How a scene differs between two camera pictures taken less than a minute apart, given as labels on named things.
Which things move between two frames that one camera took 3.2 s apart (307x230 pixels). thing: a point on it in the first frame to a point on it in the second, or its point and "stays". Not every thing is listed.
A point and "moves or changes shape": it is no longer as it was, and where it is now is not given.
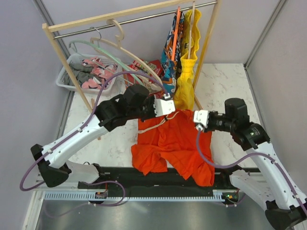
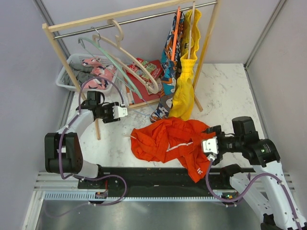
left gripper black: x=150 y=100 to x=111 y=119
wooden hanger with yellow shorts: x=191 y=29 stays
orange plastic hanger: x=175 y=32 stays
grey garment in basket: x=81 y=74 stays
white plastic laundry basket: x=90 y=71 stays
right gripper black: x=208 y=128 to x=217 y=129
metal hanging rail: x=135 y=20 stays
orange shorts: x=173 y=140 moves or changes shape
